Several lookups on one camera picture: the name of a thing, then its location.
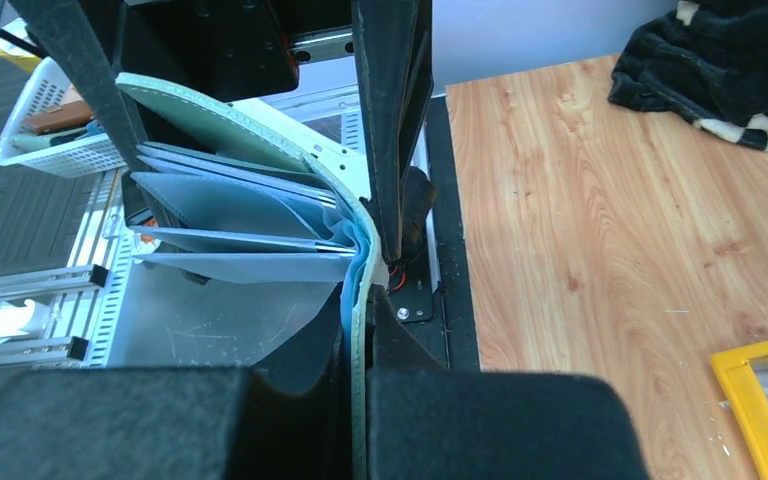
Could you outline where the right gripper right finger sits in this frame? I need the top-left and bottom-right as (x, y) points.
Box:
(365, 288), (648, 479)

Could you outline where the left yellow plastic bin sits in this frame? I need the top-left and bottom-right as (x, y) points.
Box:
(710, 340), (768, 479)

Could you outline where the green leather card holder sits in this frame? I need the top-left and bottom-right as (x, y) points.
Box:
(115, 72), (387, 479)

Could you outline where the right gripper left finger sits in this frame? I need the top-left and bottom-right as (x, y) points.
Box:
(0, 282), (351, 479)

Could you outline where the white plastic basket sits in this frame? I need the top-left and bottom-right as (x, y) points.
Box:
(0, 58), (125, 178)

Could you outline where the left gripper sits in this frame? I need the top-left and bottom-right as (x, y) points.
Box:
(11, 0), (434, 263)

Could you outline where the black floral patterned blanket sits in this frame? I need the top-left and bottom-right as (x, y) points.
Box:
(608, 1), (768, 152)

